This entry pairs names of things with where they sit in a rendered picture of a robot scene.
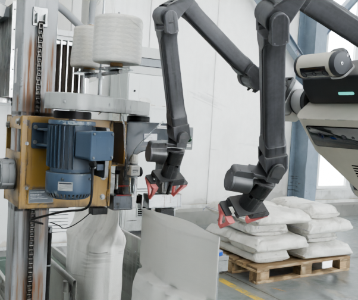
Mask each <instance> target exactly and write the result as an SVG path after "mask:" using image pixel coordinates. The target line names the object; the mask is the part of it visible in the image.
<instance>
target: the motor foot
mask: <svg viewBox="0 0 358 300"><path fill-rule="evenodd" d="M48 125H49V123H32V140H31V147H32V148H37V149H46V148H47V134H48Z"/></svg>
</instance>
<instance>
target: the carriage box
mask: <svg viewBox="0 0 358 300"><path fill-rule="evenodd" d="M49 119H52V120H69V119H68V118H54V117H41V116H30V115H22V116H21V117H20V116H12V114H7V122H6V123H5V126H6V127H7V135H6V150H5V157H8V158H12V159H14V161H15V164H16V182H15V186H14V188H13V189H4V199H7V200H8V201H10V202H11V203H12V204H14V205H15V206H16V207H17V208H18V209H19V210H21V209H34V208H69V207H86V206H88V204H89V201H90V196H89V197H88V198H86V199H79V200H63V199H55V198H54V200H53V202H45V203H29V190H33V189H45V177H46V170H49V169H50V167H48V166H47V165H46V149H37V148H32V147H31V140H32V123H48V120H49ZM76 121H93V122H96V126H95V127H107V128H109V129H110V131H111V132H113V130H114V121H113V120H95V119H90V120H79V119H76ZM11 128H16V129H21V139H20V152H17V151H14V150H12V149H11ZM111 165H112V160H111V161H109V166H108V177H107V178H101V177H98V176H95V175H94V184H93V199H92V204H91V206H90V207H104V206H109V200H110V188H111Z"/></svg>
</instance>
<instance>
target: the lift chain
mask: <svg viewBox="0 0 358 300"><path fill-rule="evenodd" d="M43 25H44V23H43V22H38V27H37V35H38V36H37V51H36V53H37V55H36V63H37V64H36V78H35V82H36V83H35V93H34V100H35V102H34V116H36V114H38V116H40V99H41V85H42V84H41V81H42V74H41V73H42V58H43V56H42V54H43V46H42V45H43V31H44V27H43ZM40 26H41V27H40ZM39 30H41V31H42V32H40V31H39ZM39 35H41V36H39ZM39 39H40V40H42V41H39ZM39 44H41V46H39ZM38 49H41V51H39V50H38ZM39 54H40V55H39ZM38 58H40V59H41V60H38ZM38 63H40V65H39V64H38ZM37 68H40V69H37ZM38 73H40V74H38ZM37 77H40V78H39V79H38V78H37ZM37 82H39V83H37ZM37 86H39V87H40V88H37ZM37 91H39V93H37ZM36 96H39V97H36ZM37 101H39V102H37ZM36 105H38V107H37V106H36ZM36 110H38V111H36ZM32 211H33V212H32ZM35 211H36V209H35V208H34V209H30V215H29V219H31V218H35V217H36V212H35ZM32 215H34V216H33V217H31V216H32ZM31 224H33V226H31ZM31 229H33V230H31ZM31 233H33V234H32V235H30V234H31ZM34 235H35V223H32V222H31V221H29V242H28V247H29V248H28V258H27V265H28V266H27V285H26V292H27V293H26V300H32V289H33V285H32V283H33V261H34V258H33V256H34ZM31 238H32V239H31ZM30 242H33V243H32V244H30ZM30 247H32V248H30ZM30 251H32V253H30ZM30 256H32V257H30ZM31 260H32V262H29V261H31ZM30 265H31V266H30ZM29 270H31V271H29ZM29 274H31V275H30V276H29ZM29 279H31V280H29ZM29 283H30V284H29ZM28 288H30V289H28ZM29 292H30V293H29ZM28 296H30V297H29V298H28Z"/></svg>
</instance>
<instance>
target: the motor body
mask: <svg viewBox="0 0 358 300"><path fill-rule="evenodd" d="M48 123H49V125H48V134H47V148H46V165H47V166H48V167H50V169H49V170H46V177H45V190H46V193H47V194H48V196H50V197H51V198H55V199H63V200H79V199H86V198H88V197H89V196H90V191H91V178H92V175H91V171H90V170H89V167H90V166H89V162H90V161H89V160H84V159H80V158H76V157H75V150H76V133H77V131H96V128H95V127H94V126H96V122H93V121H72V120H52V119H49V120H48Z"/></svg>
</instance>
